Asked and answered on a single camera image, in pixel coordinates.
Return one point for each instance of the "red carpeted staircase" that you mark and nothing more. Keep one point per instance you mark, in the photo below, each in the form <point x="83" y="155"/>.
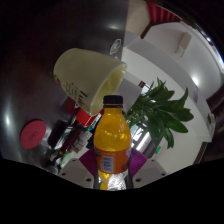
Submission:
<point x="160" y="11"/>

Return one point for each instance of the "orange drink plastic bottle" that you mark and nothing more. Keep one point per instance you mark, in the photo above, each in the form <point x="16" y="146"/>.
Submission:
<point x="111" y="140"/>

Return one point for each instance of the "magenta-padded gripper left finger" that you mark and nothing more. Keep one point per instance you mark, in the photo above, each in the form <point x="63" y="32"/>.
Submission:
<point x="75" y="171"/>

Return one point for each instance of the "green exit sign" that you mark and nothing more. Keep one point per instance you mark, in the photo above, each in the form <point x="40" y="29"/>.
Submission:
<point x="158" y="149"/>

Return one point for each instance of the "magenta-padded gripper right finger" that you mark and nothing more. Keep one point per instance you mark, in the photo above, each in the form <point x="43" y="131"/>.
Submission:
<point x="148" y="171"/>

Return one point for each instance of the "potted plant, white pot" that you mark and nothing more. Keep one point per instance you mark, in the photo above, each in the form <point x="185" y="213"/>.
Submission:
<point x="163" y="113"/>

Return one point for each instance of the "box of small bottles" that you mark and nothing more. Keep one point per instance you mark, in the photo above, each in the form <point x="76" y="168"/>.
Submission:
<point x="78" y="140"/>

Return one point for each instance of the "flat round red coaster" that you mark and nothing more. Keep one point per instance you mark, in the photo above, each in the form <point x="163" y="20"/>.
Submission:
<point x="32" y="134"/>

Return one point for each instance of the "pale yellow paper cup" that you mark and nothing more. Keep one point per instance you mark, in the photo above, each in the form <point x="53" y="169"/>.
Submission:
<point x="86" y="75"/>

